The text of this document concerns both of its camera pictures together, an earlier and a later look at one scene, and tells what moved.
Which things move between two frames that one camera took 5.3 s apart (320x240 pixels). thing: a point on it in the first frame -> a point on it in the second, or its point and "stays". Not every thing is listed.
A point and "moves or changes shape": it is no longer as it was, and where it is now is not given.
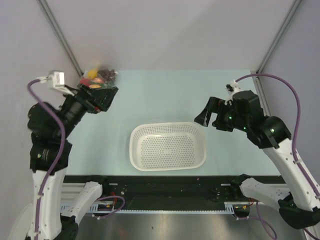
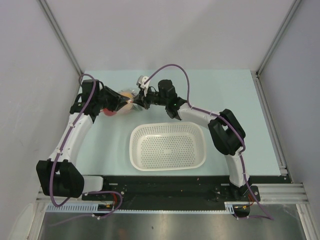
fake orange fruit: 94,86 moves or changes shape
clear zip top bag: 98,78 -> 130,107
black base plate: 162,192 stays
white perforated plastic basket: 167,146 stays
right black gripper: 215,105 -> 143,101
